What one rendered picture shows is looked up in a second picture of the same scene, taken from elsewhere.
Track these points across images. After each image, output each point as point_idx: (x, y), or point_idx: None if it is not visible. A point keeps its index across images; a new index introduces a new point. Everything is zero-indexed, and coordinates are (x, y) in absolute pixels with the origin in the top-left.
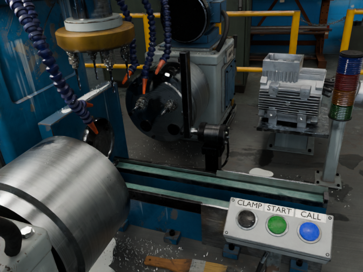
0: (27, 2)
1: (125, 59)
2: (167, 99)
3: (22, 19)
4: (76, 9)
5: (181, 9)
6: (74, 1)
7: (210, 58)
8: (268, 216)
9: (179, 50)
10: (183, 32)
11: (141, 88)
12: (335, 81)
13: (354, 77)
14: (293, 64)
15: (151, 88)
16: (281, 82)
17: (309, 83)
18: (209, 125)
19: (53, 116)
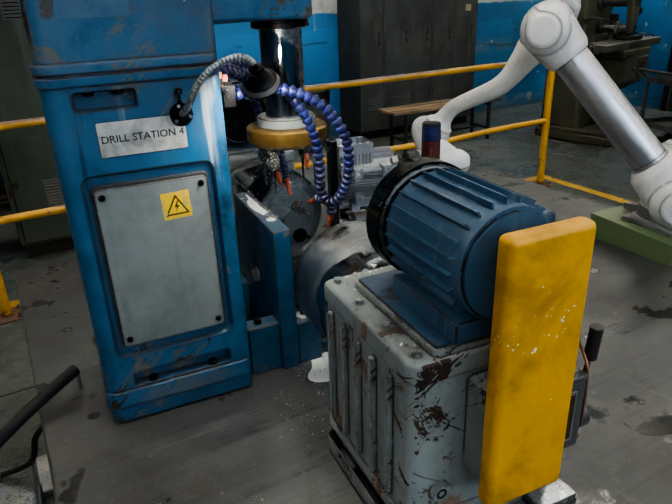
0: (303, 103)
1: (304, 153)
2: (292, 200)
3: (335, 115)
4: (288, 107)
5: (239, 103)
6: (288, 100)
7: (289, 153)
8: None
9: (241, 152)
10: (243, 130)
11: (261, 195)
12: (425, 149)
13: (439, 142)
14: (367, 145)
15: (273, 192)
16: (359, 165)
17: (384, 161)
18: (356, 211)
19: (273, 225)
